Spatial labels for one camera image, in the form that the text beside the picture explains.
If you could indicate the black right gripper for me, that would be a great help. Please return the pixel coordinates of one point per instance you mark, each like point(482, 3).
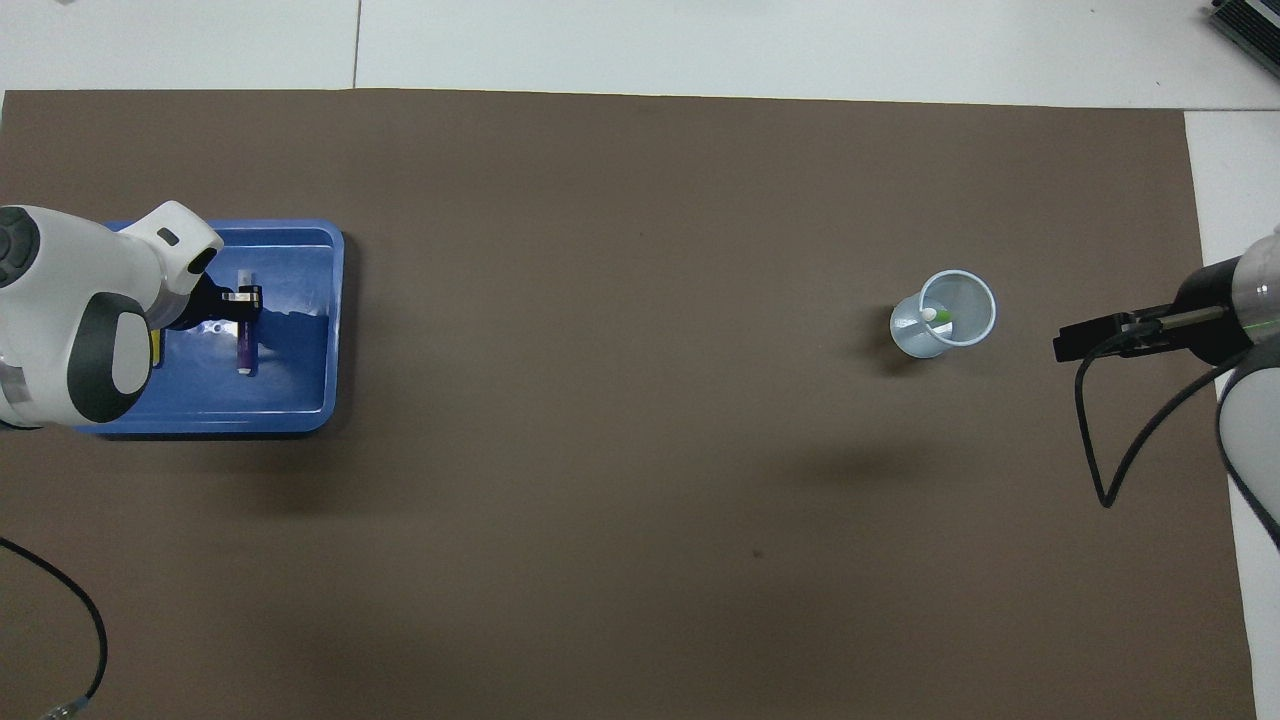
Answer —
point(1200, 310)

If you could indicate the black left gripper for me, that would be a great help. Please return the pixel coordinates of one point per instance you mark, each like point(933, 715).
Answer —
point(195, 305)

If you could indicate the purple marker pen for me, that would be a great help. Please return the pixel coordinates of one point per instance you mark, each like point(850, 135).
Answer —
point(246, 350)

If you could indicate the yellow marker pen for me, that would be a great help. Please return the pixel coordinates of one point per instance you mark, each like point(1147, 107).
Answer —
point(155, 350)

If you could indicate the green marker pen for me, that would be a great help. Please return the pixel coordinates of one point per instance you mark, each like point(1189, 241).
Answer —
point(942, 316)

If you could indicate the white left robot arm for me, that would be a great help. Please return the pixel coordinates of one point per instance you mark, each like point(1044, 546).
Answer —
point(70, 310)

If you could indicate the blue plastic tray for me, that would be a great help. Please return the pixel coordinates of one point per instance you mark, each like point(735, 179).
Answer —
point(290, 380)

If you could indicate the translucent plastic cup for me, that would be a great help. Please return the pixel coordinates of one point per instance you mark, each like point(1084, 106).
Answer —
point(915, 335)

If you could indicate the dark ribbed device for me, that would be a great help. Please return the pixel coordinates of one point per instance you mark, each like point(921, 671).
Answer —
point(1248, 30)

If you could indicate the brown table mat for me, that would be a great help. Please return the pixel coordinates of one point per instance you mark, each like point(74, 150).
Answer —
point(620, 450)

